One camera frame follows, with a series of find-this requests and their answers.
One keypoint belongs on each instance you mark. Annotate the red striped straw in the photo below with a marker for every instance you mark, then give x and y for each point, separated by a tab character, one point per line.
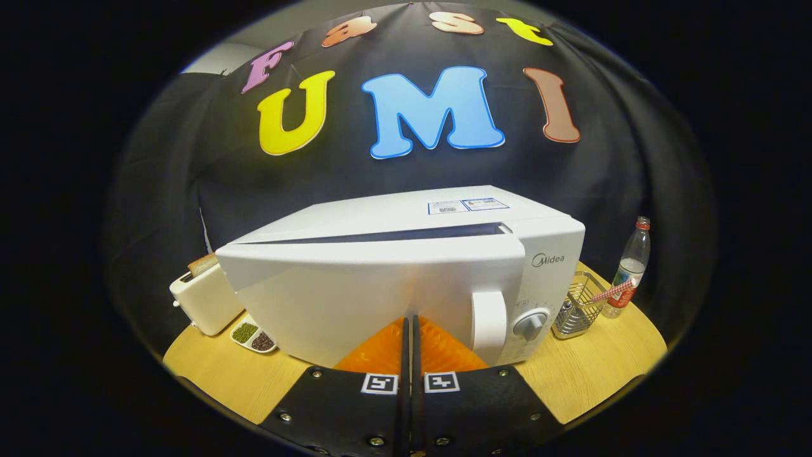
614	291

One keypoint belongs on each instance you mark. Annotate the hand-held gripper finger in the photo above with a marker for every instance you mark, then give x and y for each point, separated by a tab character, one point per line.
404	381
417	381

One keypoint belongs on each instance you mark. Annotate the white microwave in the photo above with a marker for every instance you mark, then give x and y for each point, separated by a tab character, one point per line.
380	279

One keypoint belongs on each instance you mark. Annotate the white divided dish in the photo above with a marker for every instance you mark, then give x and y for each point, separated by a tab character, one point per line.
254	336

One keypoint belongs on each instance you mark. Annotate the toast slice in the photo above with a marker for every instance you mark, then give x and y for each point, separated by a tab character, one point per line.
202	264

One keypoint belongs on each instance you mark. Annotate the white toaster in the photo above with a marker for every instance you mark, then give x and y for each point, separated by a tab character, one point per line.
206	304

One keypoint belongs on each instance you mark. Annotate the clear bottle with red label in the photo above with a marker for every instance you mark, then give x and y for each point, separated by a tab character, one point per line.
634	254

